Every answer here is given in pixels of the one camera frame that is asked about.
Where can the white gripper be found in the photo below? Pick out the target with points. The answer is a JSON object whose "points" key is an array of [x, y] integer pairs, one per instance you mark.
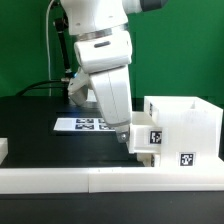
{"points": [[112, 91]]}

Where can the white drawer box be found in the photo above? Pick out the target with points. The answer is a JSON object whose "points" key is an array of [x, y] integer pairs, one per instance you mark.
{"points": [[145, 135], [152, 160]]}

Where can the white drawer cabinet frame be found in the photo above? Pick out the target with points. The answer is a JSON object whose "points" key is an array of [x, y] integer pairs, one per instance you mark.
{"points": [[191, 129]]}

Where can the white front drawer box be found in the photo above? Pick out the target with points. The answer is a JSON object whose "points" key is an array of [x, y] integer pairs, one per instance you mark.
{"points": [[152, 160]]}

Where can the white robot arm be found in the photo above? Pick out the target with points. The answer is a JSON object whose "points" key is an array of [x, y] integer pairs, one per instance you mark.
{"points": [[91, 19]]}

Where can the white marker sheet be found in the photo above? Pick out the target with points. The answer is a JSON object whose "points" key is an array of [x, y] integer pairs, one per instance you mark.
{"points": [[81, 124]]}

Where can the white left fence piece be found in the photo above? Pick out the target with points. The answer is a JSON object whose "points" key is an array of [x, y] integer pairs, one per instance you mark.
{"points": [[3, 149]]}

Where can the white front fence rail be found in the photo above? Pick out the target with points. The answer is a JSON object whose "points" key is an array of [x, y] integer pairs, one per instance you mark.
{"points": [[98, 180]]}

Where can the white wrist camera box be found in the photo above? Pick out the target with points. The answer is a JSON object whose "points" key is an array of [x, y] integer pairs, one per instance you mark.
{"points": [[104, 53]]}

